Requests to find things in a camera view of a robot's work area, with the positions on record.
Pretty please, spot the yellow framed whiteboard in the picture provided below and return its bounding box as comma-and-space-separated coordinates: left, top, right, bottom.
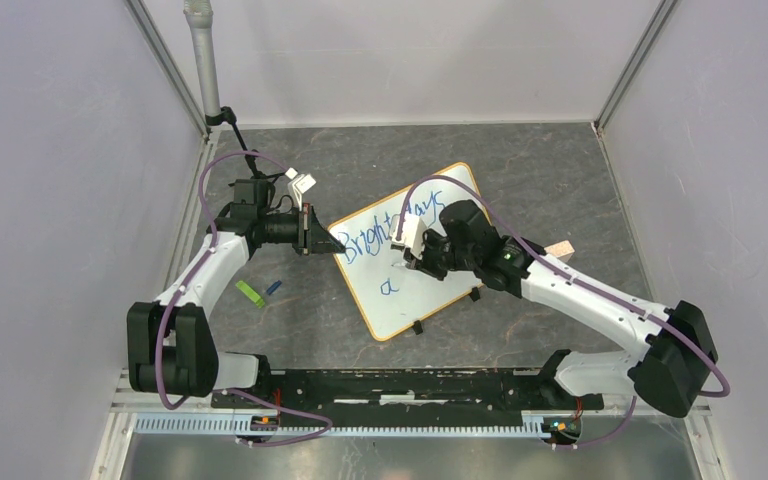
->
328, 187, 481, 341

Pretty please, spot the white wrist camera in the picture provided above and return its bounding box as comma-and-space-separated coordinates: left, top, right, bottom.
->
390, 213, 427, 260
284, 168, 317, 208

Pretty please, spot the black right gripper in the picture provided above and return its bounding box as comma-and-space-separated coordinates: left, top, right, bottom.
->
403, 227, 478, 281

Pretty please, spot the green owl eraser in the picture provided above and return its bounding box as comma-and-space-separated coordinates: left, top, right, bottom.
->
235, 280, 266, 308

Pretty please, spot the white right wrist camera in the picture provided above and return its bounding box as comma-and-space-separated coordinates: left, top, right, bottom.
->
390, 213, 427, 260

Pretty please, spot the blue marker cap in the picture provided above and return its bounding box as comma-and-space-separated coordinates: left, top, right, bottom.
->
266, 280, 282, 296

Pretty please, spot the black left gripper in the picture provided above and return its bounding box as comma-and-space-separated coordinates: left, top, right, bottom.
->
259, 204, 346, 257

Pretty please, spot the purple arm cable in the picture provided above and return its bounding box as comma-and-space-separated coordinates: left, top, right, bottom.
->
393, 173, 732, 452
155, 150, 336, 449

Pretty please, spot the colourful toy block stack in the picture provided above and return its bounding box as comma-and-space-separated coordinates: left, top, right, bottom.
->
545, 240, 575, 263

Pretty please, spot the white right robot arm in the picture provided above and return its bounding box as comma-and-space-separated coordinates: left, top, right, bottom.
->
389, 200, 721, 418

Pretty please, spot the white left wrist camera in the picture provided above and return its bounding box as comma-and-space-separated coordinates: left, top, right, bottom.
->
284, 168, 317, 208

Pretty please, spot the grey vertical pole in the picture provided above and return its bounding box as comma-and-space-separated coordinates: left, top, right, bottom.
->
183, 0, 223, 127

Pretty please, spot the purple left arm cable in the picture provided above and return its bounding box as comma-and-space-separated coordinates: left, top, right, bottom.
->
155, 150, 336, 449

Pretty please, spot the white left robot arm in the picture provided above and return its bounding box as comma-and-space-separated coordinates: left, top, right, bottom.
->
126, 174, 345, 408

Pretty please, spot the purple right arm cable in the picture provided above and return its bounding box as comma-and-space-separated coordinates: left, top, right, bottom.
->
393, 173, 732, 452

